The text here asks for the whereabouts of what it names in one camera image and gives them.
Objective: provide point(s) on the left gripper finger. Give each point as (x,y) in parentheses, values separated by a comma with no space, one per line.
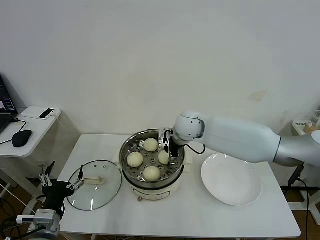
(75,185)
(45,181)

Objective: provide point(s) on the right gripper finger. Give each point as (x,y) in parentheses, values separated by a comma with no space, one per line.
(175,156)
(166,148)

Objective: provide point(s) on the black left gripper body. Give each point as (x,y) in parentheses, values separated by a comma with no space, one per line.
(55,193)

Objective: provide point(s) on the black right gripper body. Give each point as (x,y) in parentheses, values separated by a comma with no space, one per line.
(173,143)

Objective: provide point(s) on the white steamed baozi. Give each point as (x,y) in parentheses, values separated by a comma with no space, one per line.
(135,160)
(163,158)
(151,173)
(151,145)

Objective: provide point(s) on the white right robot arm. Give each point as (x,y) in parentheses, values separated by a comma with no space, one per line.
(237,140)

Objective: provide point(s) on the stainless steel steamer basket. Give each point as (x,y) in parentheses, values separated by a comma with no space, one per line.
(125,155)

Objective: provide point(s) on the white floor power strip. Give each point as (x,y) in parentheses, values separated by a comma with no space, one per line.
(28,211)

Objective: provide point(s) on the cream electric cooker pot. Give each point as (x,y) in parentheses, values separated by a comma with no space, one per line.
(155,192)

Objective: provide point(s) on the white side table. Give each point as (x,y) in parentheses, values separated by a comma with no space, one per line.
(37,135)

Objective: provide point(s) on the black computer mouse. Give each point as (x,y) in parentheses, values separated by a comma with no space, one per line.
(22,138)

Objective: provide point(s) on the white round plate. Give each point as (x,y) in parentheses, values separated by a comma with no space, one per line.
(230,180)

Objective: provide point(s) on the small black and white device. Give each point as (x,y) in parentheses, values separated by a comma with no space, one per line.
(47,113)

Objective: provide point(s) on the flat white box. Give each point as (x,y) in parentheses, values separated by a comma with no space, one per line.
(30,113)

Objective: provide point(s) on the black laptop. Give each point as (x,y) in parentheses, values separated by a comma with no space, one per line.
(5,105)

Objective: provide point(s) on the black stand foot bar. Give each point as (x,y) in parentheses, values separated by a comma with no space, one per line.
(290,189)

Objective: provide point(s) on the white shelf stand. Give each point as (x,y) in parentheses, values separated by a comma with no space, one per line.
(298,135)

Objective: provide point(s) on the small tan round object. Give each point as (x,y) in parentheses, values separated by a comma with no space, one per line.
(310,128)

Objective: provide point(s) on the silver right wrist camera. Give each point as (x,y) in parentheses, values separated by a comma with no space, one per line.
(163,133)

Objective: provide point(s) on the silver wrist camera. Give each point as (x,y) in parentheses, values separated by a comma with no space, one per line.
(26,219)
(163,133)

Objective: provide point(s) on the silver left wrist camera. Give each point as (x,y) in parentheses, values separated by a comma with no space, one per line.
(26,219)

